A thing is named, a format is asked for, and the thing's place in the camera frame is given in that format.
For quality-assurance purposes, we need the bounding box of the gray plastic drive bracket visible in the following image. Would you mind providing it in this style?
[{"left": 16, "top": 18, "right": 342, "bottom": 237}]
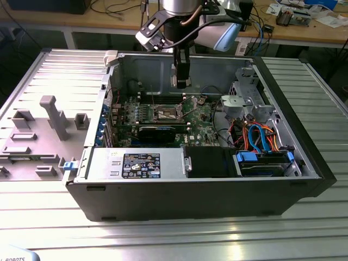
[{"left": 220, "top": 95, "right": 274, "bottom": 122}]

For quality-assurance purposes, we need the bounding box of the gray parts rack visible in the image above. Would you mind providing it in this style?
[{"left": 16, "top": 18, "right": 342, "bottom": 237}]
[{"left": 0, "top": 95, "right": 90, "bottom": 182}]

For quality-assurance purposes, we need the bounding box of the silver metal drive cage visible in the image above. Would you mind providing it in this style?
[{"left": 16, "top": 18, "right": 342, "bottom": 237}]
[{"left": 229, "top": 67, "right": 269, "bottom": 107}]

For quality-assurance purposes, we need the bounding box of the hard disk in blue carrier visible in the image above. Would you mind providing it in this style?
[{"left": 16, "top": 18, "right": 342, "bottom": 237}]
[{"left": 233, "top": 151, "right": 296, "bottom": 177}]

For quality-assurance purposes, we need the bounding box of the white plastic case latch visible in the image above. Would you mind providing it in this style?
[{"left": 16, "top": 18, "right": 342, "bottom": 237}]
[{"left": 104, "top": 50, "right": 120, "bottom": 67}]

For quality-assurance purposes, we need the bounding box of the silver CPU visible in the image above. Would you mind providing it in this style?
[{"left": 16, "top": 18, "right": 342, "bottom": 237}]
[{"left": 170, "top": 76, "right": 192, "bottom": 89}]

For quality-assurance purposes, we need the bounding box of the wooden desk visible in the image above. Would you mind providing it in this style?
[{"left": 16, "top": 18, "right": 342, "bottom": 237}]
[{"left": 0, "top": 0, "right": 348, "bottom": 49}]

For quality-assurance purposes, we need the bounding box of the wide black box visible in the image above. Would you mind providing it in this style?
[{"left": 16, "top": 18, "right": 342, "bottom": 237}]
[{"left": 8, "top": 0, "right": 88, "bottom": 15}]

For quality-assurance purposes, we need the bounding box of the gray metal box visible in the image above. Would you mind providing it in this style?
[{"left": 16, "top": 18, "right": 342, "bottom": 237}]
[{"left": 292, "top": 8, "right": 312, "bottom": 27}]

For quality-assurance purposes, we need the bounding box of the black fan shroud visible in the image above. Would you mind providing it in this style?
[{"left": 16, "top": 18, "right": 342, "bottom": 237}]
[{"left": 183, "top": 146, "right": 237, "bottom": 179}]

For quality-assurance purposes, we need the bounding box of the metal heat sink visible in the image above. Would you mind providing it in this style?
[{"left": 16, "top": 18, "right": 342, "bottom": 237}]
[{"left": 276, "top": 7, "right": 294, "bottom": 27}]

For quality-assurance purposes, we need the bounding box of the orange wire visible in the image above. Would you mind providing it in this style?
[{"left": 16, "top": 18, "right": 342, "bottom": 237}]
[
  {"left": 231, "top": 121, "right": 250, "bottom": 150},
  {"left": 268, "top": 127, "right": 281, "bottom": 152}
]

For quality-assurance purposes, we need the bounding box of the blue wire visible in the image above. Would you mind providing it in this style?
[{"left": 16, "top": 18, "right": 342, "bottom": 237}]
[{"left": 247, "top": 123, "right": 270, "bottom": 154}]

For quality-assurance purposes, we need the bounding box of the black graphics card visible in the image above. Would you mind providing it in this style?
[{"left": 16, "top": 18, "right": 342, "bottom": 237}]
[{"left": 137, "top": 124, "right": 177, "bottom": 144}]

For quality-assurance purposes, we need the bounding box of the CPU socket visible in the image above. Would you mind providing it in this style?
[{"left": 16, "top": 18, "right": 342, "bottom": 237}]
[{"left": 152, "top": 103, "right": 182, "bottom": 122}]

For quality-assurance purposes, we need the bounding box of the black camera cable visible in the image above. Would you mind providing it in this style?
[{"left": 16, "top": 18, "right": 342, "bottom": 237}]
[{"left": 160, "top": 20, "right": 247, "bottom": 50}]

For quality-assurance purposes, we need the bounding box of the white paper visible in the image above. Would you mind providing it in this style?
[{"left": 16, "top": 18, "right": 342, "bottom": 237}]
[{"left": 312, "top": 15, "right": 348, "bottom": 28}]

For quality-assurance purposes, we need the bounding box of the black PC case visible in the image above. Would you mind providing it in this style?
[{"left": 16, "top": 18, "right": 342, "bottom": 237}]
[{"left": 65, "top": 48, "right": 337, "bottom": 222}]

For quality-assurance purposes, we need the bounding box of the green motherboard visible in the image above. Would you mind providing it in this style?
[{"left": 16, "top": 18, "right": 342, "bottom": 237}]
[{"left": 108, "top": 94, "right": 221, "bottom": 149}]

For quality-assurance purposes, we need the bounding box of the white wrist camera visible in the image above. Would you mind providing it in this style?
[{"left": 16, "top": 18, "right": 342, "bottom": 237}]
[{"left": 135, "top": 10, "right": 167, "bottom": 52}]

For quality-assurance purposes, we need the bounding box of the blue box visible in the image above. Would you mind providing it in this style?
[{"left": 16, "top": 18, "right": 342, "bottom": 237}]
[{"left": 304, "top": 0, "right": 338, "bottom": 9}]

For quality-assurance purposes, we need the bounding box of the pale blue teach pendant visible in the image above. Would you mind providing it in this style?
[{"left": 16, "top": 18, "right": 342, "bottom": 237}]
[{"left": 0, "top": 244, "right": 41, "bottom": 261}]

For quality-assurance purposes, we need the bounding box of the silver power supply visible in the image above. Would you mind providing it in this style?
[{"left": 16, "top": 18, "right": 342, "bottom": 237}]
[{"left": 74, "top": 148, "right": 192, "bottom": 183}]

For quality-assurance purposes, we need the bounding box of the black RAM slot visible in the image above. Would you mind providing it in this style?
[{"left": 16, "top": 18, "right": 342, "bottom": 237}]
[
  {"left": 119, "top": 121, "right": 191, "bottom": 131},
  {"left": 140, "top": 97, "right": 187, "bottom": 103},
  {"left": 140, "top": 93, "right": 187, "bottom": 98}
]

